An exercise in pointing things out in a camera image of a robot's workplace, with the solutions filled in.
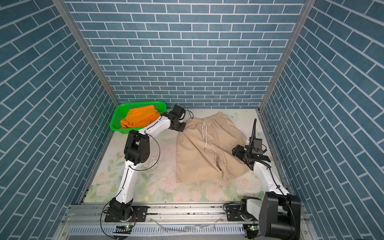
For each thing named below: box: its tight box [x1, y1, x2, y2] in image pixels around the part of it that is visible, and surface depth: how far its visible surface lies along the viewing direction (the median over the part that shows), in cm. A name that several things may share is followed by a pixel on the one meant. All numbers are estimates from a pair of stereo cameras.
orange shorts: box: [120, 105, 161, 128], surface depth 111 cm
